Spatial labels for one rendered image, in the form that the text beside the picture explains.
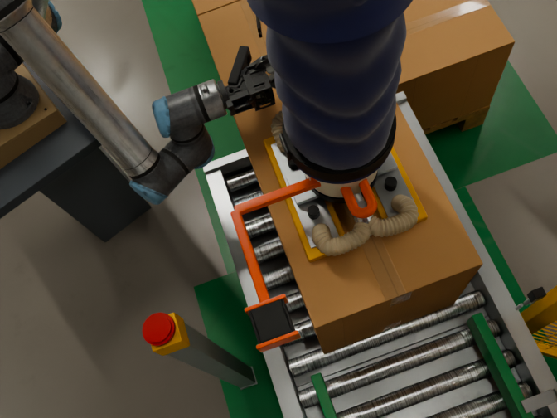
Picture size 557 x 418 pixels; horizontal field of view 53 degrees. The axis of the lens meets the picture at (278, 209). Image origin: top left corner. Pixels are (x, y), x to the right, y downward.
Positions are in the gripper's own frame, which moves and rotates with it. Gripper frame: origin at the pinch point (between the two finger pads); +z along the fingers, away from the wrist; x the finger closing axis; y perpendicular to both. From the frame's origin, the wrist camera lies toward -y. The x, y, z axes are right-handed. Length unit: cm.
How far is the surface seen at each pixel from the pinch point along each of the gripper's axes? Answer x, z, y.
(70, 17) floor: -104, -85, -160
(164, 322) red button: -4, -48, 49
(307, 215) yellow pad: -10.8, -11.0, 34.2
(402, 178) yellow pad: -11.1, 12.9, 33.8
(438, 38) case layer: -54, 57, -30
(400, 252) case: -14, 6, 50
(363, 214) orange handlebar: 0.3, -0.6, 43.1
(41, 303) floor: -106, -124, -10
